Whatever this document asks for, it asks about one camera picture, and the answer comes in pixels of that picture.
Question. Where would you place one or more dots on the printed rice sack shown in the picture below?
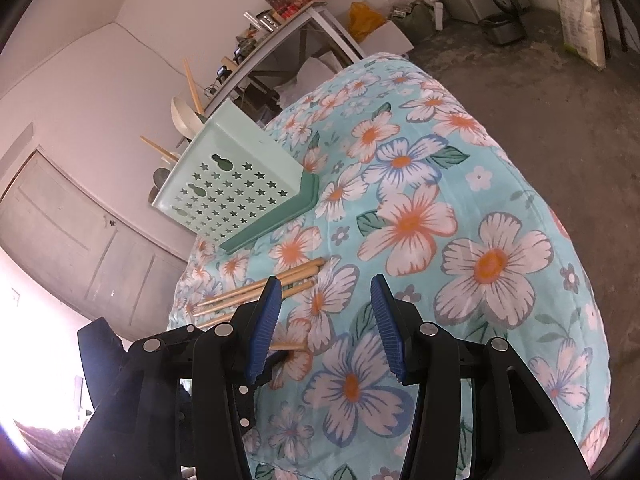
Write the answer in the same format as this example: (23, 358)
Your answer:
(580, 20)

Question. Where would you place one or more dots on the green plastic utensil holder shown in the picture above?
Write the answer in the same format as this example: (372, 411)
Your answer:
(235, 160)

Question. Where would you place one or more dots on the rice cooker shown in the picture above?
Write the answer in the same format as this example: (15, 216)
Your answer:
(502, 30)

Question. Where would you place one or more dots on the metal spoon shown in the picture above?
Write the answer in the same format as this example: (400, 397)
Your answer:
(161, 179)

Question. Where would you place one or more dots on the yellow plastic bag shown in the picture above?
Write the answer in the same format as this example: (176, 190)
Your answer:
(362, 20)

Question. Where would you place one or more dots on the floral blanket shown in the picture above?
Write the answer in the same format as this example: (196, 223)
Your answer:
(450, 185)

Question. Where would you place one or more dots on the white carton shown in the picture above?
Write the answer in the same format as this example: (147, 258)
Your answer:
(438, 16)

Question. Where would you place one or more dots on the white cardboard box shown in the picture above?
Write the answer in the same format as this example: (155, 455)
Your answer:
(395, 37)

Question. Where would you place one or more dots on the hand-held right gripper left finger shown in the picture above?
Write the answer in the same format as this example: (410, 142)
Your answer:
(262, 330)

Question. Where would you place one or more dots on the white pillow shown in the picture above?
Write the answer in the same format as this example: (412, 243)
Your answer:
(312, 77)

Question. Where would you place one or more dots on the grey panel door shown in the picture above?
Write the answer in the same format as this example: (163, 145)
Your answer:
(75, 240)

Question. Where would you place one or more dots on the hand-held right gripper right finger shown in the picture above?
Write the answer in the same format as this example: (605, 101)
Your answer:
(390, 330)

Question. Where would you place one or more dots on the green bag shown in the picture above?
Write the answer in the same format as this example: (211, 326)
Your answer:
(420, 17)

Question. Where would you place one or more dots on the white table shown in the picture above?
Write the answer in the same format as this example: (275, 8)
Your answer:
(295, 22)

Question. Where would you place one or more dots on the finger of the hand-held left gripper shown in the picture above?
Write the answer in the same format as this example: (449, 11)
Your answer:
(269, 365)

